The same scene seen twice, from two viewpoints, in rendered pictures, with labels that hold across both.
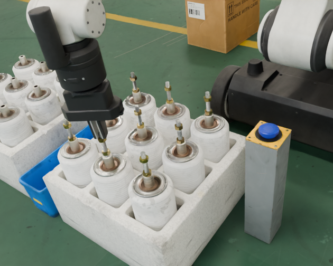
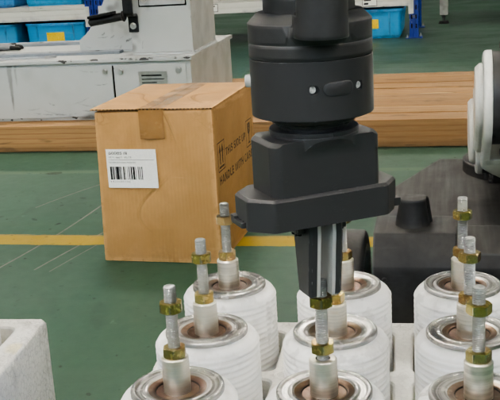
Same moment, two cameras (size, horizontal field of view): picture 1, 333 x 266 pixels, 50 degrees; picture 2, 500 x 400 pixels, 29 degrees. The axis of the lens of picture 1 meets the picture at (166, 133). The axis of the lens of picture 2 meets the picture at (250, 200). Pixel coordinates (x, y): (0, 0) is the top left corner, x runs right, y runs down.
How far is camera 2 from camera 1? 0.59 m
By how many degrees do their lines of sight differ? 37
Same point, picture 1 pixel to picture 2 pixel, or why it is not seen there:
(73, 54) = (351, 15)
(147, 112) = (271, 308)
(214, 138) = not seen: outside the picture
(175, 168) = not seen: hidden behind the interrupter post
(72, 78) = (339, 81)
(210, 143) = not seen: hidden behind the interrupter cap
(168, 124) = (362, 308)
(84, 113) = (325, 199)
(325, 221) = not seen: outside the picture
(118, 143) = (251, 382)
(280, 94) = not seen: outside the picture
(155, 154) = (385, 371)
